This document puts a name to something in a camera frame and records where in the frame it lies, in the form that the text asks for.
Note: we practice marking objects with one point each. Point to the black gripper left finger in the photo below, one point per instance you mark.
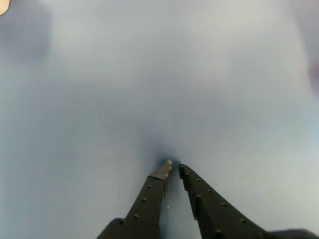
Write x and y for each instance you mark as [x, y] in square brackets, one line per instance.
[144, 206]

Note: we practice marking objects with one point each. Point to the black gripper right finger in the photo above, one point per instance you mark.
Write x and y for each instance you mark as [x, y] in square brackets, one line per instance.
[216, 214]

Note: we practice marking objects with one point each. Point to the beige rectangular metal container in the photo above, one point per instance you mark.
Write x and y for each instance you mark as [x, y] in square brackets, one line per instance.
[3, 6]

